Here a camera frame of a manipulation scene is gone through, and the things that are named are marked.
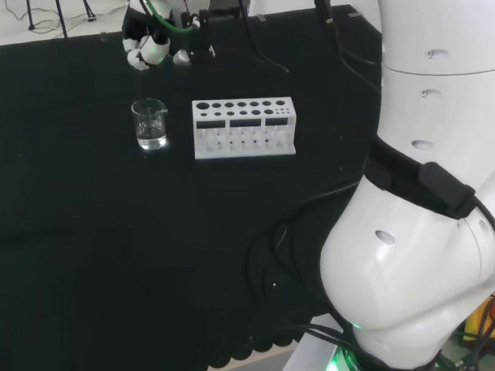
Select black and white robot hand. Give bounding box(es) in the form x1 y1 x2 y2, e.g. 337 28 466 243
119 0 218 75

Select clear glass rod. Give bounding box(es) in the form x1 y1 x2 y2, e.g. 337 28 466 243
137 65 152 122

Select clear glass beaker with water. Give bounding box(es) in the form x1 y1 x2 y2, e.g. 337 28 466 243
129 98 169 151

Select white test tube rack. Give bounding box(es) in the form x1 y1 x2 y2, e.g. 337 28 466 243
189 94 299 164

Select black tripod leg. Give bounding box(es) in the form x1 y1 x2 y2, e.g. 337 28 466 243
23 0 37 32
49 0 71 40
76 0 96 23

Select black bench cloth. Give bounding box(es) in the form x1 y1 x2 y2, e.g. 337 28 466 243
0 0 384 371

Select pale board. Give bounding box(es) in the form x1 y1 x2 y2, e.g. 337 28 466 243
187 338 308 371

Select yellow stop button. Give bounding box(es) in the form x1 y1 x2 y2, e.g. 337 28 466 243
463 294 495 346

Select green cable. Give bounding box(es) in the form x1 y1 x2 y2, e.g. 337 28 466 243
134 0 196 33

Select black cable with plug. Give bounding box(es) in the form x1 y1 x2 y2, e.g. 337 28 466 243
311 0 385 92

